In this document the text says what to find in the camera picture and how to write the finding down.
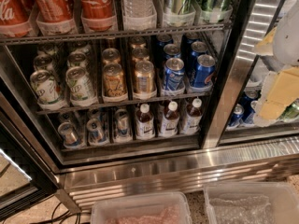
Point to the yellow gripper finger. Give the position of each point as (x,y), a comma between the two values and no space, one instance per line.
(280,89)
(265,47)

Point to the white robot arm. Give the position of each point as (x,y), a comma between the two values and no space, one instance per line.
(286,40)

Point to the green can right fridge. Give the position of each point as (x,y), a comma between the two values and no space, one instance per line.
(291,113)

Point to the blue can right fridge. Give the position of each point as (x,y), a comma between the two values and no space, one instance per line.
(236,117)

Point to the green can top right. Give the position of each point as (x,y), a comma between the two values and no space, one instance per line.
(214,11)

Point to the blue pepsi can front right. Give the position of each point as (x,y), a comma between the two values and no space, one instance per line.
(203,70)

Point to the blue pepsi can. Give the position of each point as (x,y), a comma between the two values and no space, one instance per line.
(174,71)
(203,70)

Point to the silver green can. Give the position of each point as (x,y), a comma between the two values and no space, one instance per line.
(178,13)

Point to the blue pepsi can front left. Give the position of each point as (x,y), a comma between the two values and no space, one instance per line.
(174,71)

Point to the gold can front right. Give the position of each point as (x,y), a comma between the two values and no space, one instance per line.
(144,76)

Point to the gold can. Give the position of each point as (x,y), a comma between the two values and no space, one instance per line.
(144,76)
(115,88)

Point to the gold can front left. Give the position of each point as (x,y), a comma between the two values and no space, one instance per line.
(115,88)

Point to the red coca-cola can right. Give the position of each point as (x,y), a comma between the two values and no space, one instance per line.
(97,15)

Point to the red coca-cola can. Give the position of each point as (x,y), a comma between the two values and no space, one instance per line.
(97,15)
(14,17)
(56,17)

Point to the green white can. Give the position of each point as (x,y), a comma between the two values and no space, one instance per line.
(82,91)
(50,94)

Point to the red coca-cola can middle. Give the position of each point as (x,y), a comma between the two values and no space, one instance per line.
(56,17)

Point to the green white can front left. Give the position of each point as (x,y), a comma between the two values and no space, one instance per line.
(50,94)

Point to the red coca-cola can left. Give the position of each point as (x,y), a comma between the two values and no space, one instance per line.
(14,17)

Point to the brown tea bottle right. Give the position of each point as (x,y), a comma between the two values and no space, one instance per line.
(192,117)

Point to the brown tea bottle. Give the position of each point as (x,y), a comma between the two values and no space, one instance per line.
(192,117)
(170,118)
(144,122)

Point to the brown tea bottle middle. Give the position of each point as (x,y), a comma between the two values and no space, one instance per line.
(170,118)

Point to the clear plastic bin right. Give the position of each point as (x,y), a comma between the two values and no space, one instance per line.
(251,203)

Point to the clear plastic bin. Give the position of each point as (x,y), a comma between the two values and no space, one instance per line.
(170,207)
(251,203)

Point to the clear water bottle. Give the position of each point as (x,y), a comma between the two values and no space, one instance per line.
(139,14)

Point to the brown tea bottle left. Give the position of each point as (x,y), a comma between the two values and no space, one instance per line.
(144,122)

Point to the clear plastic bin left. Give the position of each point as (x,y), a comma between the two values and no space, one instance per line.
(170,207)

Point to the steel fridge door frame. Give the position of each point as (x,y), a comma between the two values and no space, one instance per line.
(252,19)

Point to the upper wire fridge shelf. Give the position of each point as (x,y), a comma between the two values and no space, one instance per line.
(114,34)

